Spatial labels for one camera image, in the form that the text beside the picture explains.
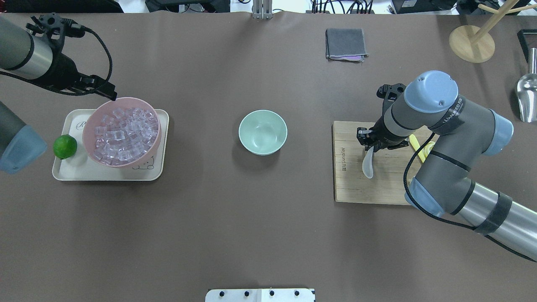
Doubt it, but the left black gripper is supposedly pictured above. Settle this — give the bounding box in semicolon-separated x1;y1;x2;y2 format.
26;12;117;101

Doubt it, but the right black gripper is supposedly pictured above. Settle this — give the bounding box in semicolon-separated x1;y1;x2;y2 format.
357;83;409;152

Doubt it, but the white ceramic spoon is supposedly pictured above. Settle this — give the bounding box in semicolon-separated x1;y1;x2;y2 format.
361;147;374;179

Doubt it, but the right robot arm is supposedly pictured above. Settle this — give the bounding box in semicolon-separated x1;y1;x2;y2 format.
357;70;536;262

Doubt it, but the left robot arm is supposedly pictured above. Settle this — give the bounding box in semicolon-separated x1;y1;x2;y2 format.
0;12;117;174

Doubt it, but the pile of ice cubes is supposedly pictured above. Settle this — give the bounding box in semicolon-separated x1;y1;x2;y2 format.
90;107;160;166

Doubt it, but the pink bowl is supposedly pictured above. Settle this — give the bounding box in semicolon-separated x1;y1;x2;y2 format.
82;97;165;168

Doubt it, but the mint green bowl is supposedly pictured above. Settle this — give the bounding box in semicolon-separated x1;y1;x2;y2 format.
238;109;288;156

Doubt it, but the bamboo cutting board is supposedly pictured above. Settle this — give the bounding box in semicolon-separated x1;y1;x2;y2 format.
332;121;415;206

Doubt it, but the yellow plastic knife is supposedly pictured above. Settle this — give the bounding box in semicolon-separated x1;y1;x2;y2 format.
409;134;427;163

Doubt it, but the lemon slice stack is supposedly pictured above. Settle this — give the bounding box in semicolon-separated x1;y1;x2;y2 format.
418;141;435;163

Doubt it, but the green lime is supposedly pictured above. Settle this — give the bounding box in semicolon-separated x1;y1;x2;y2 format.
52;134;78;160

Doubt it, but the cream plastic tray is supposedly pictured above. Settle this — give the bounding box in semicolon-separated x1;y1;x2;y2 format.
52;109;169;181

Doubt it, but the grey folded cloth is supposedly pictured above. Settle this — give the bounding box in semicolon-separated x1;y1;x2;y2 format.
325;28;370;62

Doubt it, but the wooden mug stand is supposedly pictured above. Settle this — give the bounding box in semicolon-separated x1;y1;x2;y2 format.
448;0;537;63

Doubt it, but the metal scoop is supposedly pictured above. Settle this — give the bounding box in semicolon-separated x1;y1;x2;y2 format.
516;48;537;123

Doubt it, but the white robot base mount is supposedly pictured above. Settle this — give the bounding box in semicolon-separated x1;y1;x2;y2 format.
205;287;316;302

